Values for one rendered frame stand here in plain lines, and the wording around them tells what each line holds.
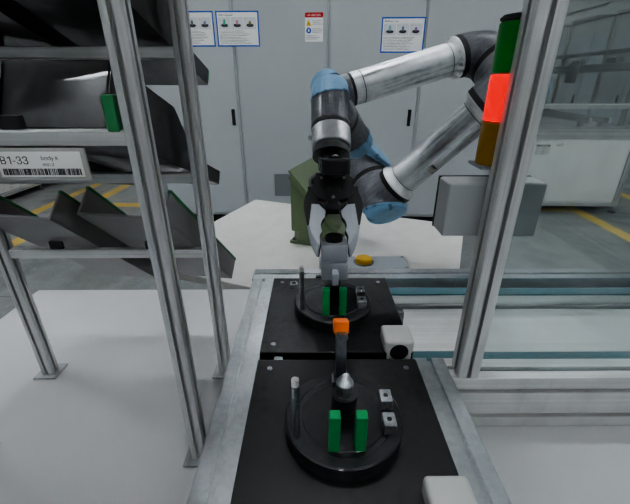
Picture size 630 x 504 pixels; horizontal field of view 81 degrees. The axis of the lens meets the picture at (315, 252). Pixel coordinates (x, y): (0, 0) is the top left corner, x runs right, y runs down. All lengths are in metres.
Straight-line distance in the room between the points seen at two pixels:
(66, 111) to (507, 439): 0.72
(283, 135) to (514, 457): 3.28
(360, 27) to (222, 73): 1.24
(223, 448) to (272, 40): 3.38
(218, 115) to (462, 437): 3.46
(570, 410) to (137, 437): 0.66
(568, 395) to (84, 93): 0.74
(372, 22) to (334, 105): 2.90
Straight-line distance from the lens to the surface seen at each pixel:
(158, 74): 0.66
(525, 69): 0.46
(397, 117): 3.65
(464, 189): 0.49
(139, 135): 0.39
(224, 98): 3.70
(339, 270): 0.61
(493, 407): 0.67
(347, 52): 3.59
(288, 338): 0.62
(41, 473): 0.71
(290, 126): 3.62
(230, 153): 3.75
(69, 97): 0.48
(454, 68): 1.02
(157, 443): 0.67
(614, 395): 0.74
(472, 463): 0.52
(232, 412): 0.55
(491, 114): 0.49
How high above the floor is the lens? 1.35
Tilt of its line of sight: 25 degrees down
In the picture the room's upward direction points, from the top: straight up
